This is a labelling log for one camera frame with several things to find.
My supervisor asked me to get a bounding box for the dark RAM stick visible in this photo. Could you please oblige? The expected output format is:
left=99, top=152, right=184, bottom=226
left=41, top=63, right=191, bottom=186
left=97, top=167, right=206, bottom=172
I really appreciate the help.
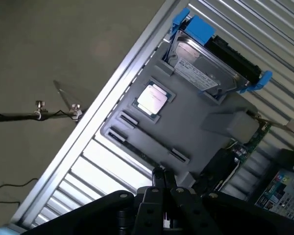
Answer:
left=108, top=132, right=162, bottom=169

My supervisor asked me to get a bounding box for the green graphics card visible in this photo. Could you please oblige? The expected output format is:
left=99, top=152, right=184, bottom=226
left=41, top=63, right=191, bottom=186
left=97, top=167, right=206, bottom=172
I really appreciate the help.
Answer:
left=199, top=111, right=272, bottom=195

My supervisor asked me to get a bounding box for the grey plastic parts rack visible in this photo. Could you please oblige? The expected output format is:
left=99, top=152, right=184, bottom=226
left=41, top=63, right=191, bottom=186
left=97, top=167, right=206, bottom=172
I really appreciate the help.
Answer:
left=99, top=40, right=260, bottom=193

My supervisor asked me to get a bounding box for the open PC case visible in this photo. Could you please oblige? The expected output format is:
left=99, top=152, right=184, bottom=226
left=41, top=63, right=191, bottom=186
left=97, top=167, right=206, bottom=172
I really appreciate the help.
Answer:
left=254, top=148, right=294, bottom=217

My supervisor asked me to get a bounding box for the silver CPU chip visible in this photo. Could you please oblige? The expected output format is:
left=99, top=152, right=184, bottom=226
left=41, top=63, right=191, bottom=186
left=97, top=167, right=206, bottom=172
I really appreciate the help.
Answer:
left=136, top=84, right=169, bottom=115

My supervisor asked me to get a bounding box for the clear plastic plate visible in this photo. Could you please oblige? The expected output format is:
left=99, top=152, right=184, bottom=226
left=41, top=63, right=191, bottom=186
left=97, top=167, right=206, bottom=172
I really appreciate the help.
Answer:
left=52, top=79, right=95, bottom=111

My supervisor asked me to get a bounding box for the silver hard disk drive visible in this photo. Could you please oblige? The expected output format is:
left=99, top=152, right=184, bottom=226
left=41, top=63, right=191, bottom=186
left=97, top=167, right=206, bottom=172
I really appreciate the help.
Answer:
left=170, top=29, right=248, bottom=94

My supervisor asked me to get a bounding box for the light blue corner piece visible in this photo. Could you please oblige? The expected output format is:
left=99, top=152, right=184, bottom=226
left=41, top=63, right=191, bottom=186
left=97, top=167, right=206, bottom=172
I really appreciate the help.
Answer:
left=0, top=225, right=18, bottom=235

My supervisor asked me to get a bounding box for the black ribbed block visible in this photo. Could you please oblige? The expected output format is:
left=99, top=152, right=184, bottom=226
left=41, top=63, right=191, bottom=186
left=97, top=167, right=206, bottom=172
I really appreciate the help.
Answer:
left=207, top=35, right=262, bottom=84

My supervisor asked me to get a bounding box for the black stand pole with clamps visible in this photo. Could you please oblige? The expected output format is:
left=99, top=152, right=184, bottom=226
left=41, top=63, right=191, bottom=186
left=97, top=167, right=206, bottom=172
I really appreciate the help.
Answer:
left=0, top=99, right=85, bottom=123

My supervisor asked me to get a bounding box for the blue plastic disk caddy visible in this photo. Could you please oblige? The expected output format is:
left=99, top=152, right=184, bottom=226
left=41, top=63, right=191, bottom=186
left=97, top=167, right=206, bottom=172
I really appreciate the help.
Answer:
left=168, top=8, right=273, bottom=95

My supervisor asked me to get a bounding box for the black floor cable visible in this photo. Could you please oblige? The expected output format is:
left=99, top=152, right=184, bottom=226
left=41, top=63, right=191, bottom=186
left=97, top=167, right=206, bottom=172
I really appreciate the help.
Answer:
left=0, top=178, right=39, bottom=205

